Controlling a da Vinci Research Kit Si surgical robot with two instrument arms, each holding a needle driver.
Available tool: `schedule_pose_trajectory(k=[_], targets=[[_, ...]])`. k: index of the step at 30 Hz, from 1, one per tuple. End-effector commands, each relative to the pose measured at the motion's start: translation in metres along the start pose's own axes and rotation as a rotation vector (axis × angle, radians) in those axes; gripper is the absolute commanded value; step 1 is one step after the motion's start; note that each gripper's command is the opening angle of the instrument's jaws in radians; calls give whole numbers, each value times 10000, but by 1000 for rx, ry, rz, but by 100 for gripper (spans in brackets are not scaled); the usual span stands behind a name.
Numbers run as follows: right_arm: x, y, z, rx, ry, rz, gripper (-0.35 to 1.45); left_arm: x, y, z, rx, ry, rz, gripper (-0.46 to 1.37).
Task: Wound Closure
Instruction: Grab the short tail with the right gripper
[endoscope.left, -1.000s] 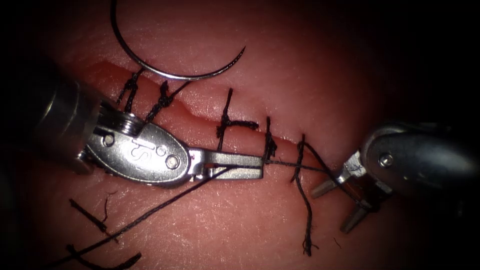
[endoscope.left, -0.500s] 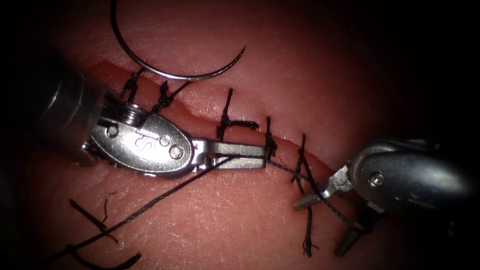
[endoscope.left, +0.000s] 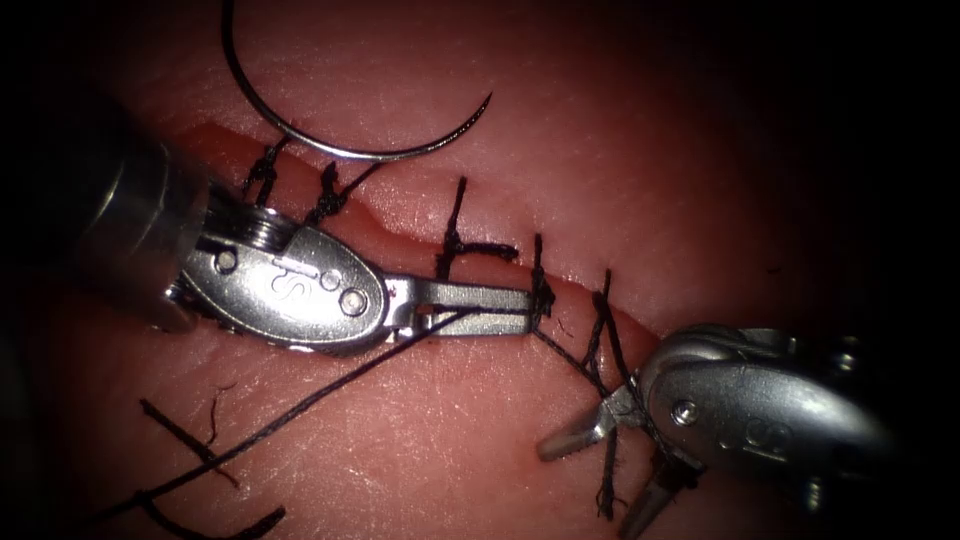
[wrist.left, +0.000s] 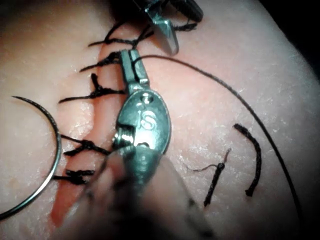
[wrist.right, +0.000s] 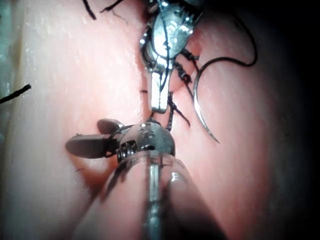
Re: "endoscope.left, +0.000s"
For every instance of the left arm needle driver jaw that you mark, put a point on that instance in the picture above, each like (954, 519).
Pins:
(487, 324)
(480, 296)

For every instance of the right arm needle driver jaw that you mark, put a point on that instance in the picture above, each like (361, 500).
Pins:
(651, 506)
(585, 431)

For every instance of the left arm needle driver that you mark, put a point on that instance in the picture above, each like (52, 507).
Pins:
(300, 289)

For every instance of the right arm needle driver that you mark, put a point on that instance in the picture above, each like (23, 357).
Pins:
(750, 420)

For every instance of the dark left arm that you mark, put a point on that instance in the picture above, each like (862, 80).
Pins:
(135, 217)

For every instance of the black stitching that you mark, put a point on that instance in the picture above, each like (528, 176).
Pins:
(454, 247)

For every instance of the tissue pad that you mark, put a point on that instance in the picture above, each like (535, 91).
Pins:
(450, 450)

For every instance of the curved steel needle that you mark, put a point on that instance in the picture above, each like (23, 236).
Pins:
(375, 157)

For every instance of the straight cut-off black thread piece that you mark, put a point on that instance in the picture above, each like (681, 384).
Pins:
(187, 442)

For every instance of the curved cut-off black thread piece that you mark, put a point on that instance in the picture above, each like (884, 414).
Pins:
(247, 527)

